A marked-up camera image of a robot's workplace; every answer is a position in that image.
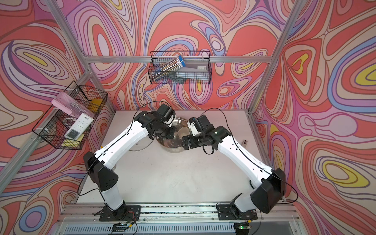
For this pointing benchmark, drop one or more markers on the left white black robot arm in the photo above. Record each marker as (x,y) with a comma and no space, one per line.
(99,165)

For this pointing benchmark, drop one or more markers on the aluminium rail front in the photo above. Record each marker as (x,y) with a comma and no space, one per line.
(176,219)

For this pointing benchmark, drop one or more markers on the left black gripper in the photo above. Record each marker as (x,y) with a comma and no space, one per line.
(172,133)

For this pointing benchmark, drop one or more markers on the pink box in basket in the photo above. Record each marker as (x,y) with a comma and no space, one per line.
(64,102)

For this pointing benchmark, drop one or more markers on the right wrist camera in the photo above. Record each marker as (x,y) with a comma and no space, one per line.
(192,126)

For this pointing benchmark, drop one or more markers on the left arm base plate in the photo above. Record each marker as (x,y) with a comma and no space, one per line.
(123,213)

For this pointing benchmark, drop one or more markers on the tube of straws blue cap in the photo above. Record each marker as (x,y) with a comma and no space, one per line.
(163,68)

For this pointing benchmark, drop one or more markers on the black wire basket back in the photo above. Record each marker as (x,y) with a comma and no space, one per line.
(198,56)

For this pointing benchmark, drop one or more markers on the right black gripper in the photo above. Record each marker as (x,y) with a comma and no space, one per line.
(191,139)

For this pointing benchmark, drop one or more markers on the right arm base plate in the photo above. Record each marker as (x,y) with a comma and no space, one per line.
(230,212)

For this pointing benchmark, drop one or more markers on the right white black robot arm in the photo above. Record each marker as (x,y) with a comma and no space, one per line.
(269,184)

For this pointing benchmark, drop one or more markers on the grey white box in basket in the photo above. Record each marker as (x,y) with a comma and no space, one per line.
(194,70)

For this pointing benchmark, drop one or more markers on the black wire basket left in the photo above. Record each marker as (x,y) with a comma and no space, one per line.
(54,124)

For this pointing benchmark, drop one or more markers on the glass pot lid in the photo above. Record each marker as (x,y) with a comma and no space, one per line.
(141,144)

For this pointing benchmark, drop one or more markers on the black wire basket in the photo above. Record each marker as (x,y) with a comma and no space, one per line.
(198,56)
(54,124)

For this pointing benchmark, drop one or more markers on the yellow object in basket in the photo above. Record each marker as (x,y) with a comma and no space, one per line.
(95,105)

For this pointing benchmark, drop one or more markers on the stainless steel pot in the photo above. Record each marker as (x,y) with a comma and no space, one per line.
(175,145)

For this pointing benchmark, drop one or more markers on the white remote control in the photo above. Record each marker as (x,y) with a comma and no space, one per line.
(79,127)

